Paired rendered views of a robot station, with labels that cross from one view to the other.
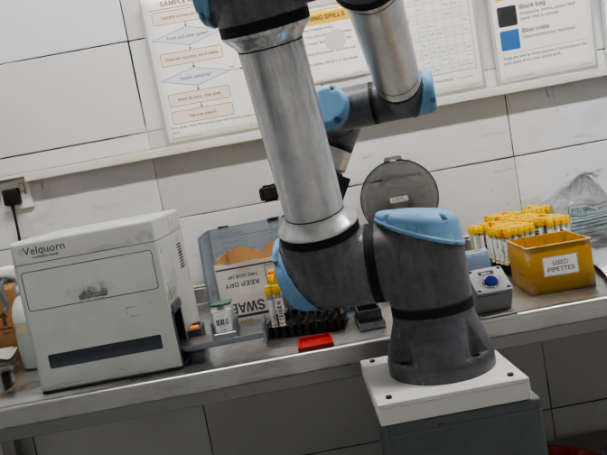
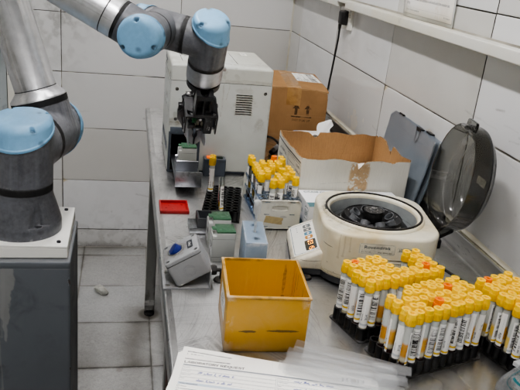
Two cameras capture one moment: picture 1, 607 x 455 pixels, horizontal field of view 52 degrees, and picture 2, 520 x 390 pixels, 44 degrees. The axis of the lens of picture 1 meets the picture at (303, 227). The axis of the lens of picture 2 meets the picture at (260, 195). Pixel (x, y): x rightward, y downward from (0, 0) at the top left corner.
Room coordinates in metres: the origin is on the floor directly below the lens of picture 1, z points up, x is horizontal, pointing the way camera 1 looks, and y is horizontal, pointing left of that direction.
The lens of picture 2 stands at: (1.07, -1.39, 1.46)
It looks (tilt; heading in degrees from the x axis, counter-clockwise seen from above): 21 degrees down; 78
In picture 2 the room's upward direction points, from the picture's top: 6 degrees clockwise
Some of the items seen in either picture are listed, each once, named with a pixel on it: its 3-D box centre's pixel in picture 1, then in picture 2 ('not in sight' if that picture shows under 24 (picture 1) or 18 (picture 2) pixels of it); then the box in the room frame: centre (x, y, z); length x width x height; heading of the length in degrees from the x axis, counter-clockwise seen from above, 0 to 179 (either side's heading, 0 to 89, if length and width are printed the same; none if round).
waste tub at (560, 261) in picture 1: (549, 262); (261, 303); (1.29, -0.50, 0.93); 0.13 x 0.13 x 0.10; 87
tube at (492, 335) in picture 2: not in sight; (496, 322); (1.67, -0.58, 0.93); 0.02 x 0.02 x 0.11
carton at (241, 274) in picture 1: (269, 276); (338, 171); (1.61, 0.11, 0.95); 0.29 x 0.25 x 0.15; 0
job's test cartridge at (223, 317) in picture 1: (224, 319); (186, 158); (1.22, 0.19, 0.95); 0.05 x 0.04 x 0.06; 0
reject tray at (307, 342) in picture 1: (315, 341); (173, 206); (1.18, 0.02, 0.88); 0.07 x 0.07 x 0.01; 0
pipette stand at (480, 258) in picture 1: (466, 275); (251, 255); (1.30, -0.33, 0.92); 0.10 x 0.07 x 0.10; 85
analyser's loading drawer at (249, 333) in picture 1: (215, 334); (185, 164); (1.22, 0.21, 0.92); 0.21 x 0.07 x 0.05; 90
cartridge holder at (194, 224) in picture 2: (368, 315); (208, 221); (1.25, -0.10, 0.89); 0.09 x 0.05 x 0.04; 1
